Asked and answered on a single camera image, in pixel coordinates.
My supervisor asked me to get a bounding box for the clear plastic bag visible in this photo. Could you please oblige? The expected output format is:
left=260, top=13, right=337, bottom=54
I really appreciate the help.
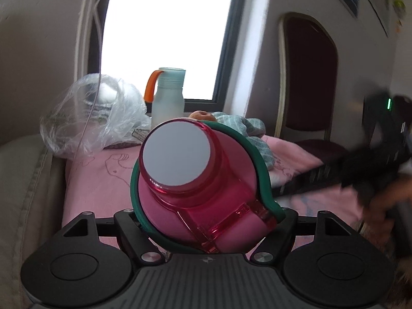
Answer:
left=40, top=73, right=152, bottom=160

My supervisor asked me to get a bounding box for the pink printed cloth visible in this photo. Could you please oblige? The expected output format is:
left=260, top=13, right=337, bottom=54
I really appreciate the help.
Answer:
left=61, top=134, right=369, bottom=262

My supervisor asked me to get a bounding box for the beige sofa cushion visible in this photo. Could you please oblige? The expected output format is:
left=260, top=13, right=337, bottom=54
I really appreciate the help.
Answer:
left=0, top=134, right=69, bottom=309

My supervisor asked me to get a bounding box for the person's right hand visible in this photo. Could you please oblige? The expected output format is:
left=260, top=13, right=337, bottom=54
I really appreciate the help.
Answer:
left=362, top=172, right=412, bottom=255

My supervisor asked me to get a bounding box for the apple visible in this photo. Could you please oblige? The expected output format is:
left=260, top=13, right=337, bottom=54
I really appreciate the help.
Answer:
left=188, top=110, right=218, bottom=123

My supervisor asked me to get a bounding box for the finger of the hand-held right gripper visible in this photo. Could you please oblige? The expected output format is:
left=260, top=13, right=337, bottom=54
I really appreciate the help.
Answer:
left=273, top=151, right=352, bottom=199

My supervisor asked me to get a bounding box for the pink water bottle green handle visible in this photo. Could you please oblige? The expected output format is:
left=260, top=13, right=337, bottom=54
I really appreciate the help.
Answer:
left=130, top=118, right=288, bottom=254

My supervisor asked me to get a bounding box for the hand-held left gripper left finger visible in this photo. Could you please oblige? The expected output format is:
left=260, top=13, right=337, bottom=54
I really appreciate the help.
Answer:
left=59, top=209, right=165, bottom=266

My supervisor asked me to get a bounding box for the dark red chair gold frame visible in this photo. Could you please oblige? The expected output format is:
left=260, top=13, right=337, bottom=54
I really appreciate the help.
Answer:
left=275, top=12, right=352, bottom=165

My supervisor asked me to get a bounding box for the dark window frame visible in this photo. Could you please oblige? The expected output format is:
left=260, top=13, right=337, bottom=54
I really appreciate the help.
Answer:
left=86, top=0, right=249, bottom=106

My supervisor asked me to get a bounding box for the grey wall paper sheet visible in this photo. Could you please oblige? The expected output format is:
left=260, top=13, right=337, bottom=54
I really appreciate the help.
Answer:
left=360, top=0, right=391, bottom=37

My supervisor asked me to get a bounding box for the teal striped towel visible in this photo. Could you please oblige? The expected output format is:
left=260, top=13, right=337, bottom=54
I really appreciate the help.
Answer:
left=211, top=111, right=275, bottom=170

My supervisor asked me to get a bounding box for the white cable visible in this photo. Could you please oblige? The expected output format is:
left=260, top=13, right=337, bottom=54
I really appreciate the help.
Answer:
left=76, top=0, right=130, bottom=156

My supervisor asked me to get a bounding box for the pale blue bottle orange strap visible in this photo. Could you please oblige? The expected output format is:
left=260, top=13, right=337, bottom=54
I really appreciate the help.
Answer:
left=144, top=67, right=186, bottom=129

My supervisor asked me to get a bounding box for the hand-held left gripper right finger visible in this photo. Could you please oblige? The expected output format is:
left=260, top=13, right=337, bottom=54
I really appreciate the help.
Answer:
left=249, top=209, right=355, bottom=266

